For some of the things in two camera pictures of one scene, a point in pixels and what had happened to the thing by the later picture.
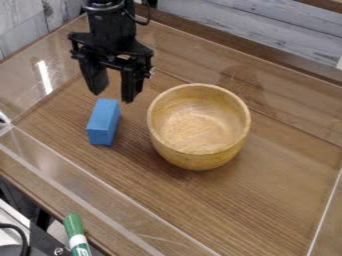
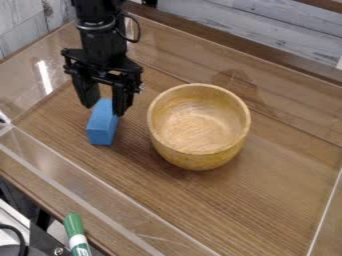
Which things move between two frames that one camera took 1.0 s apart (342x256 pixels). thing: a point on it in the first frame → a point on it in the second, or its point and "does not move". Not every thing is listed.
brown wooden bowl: [197, 125] does not move
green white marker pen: [78, 242] does not move
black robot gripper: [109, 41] → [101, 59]
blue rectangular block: [103, 126] does not move
